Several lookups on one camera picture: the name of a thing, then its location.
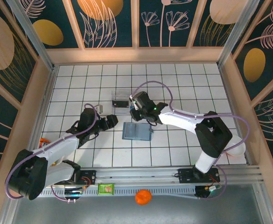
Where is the orange ball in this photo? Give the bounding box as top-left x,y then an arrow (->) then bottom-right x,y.
134,189 -> 152,206

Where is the green snack packet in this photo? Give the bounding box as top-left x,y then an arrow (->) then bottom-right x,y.
98,183 -> 115,196

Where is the black electronics box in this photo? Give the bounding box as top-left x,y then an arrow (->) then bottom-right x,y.
195,184 -> 221,200
64,189 -> 85,196

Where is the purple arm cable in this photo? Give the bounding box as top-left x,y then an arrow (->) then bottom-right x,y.
130,80 -> 249,201
5,103 -> 100,203

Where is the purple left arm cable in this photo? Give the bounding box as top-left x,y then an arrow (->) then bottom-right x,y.
5,103 -> 100,203

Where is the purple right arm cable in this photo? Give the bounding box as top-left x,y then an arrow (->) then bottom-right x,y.
130,80 -> 249,201

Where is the teal card holder wallet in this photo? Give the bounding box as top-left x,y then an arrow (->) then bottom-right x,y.
122,121 -> 154,141

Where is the clear acrylic card stand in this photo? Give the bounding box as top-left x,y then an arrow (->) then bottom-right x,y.
111,90 -> 132,115

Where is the aluminium frame post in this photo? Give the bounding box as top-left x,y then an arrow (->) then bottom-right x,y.
7,0 -> 56,70
217,0 -> 260,67

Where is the white bowl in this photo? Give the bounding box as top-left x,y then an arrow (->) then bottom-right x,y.
226,134 -> 246,156

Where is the perforated metal cable duct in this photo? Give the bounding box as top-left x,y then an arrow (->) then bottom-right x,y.
35,186 -> 197,197

